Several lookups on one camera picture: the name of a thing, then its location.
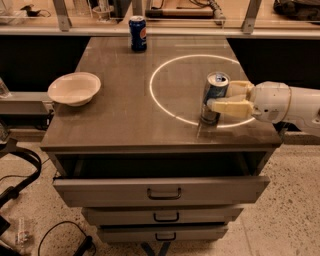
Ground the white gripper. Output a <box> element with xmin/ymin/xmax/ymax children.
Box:
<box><xmin>207</xmin><ymin>80</ymin><xmax>291</xmax><ymax>123</ymax></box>

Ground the redbull can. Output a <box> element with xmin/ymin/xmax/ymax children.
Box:
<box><xmin>201</xmin><ymin>72</ymin><xmax>229</xmax><ymax>125</ymax></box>

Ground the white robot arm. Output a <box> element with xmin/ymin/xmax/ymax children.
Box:
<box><xmin>206</xmin><ymin>81</ymin><xmax>320</xmax><ymax>137</ymax></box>

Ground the blue pepsi can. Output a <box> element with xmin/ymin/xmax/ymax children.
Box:
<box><xmin>129</xmin><ymin>16</ymin><xmax>147</xmax><ymax>52</ymax></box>

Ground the top drawer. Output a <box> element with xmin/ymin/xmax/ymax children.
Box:
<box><xmin>52</xmin><ymin>159</ymin><xmax>271</xmax><ymax>208</ymax></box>

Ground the drawer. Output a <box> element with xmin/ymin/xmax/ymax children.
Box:
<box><xmin>97</xmin><ymin>223</ymin><xmax>228</xmax><ymax>243</ymax></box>
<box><xmin>52</xmin><ymin>159</ymin><xmax>271</xmax><ymax>208</ymax></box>
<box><xmin>82</xmin><ymin>206</ymin><xmax>243</xmax><ymax>226</ymax></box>

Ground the middle drawer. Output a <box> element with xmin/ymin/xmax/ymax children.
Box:
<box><xmin>82</xmin><ymin>206</ymin><xmax>243</xmax><ymax>226</ymax></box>

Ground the grey drawer cabinet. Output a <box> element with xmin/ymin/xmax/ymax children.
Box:
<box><xmin>39</xmin><ymin>35</ymin><xmax>283</xmax><ymax>244</ymax></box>

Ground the white bowl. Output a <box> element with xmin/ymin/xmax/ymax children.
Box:
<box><xmin>47</xmin><ymin>72</ymin><xmax>101</xmax><ymax>106</ymax></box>

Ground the bottom drawer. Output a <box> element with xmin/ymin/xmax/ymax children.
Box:
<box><xmin>97</xmin><ymin>223</ymin><xmax>228</xmax><ymax>243</ymax></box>

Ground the clear plastic bottle on floor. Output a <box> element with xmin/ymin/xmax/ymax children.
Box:
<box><xmin>16</xmin><ymin>217</ymin><xmax>29</xmax><ymax>245</ymax></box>

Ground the black floor cable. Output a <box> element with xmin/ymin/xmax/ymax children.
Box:
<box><xmin>37</xmin><ymin>220</ymin><xmax>97</xmax><ymax>256</ymax></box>

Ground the black strap on floor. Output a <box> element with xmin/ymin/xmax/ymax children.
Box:
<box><xmin>0</xmin><ymin>138</ymin><xmax>43</xmax><ymax>209</ymax></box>

